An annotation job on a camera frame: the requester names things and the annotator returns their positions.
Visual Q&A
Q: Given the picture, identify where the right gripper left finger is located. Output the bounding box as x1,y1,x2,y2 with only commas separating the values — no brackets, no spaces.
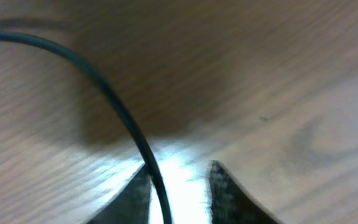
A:
87,166,151,224

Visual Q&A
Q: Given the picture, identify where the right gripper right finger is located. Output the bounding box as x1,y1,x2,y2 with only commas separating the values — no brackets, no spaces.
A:
208,161,282,224

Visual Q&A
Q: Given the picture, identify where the black thin cable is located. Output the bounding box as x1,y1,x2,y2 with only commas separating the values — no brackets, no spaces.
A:
0,31,173,224

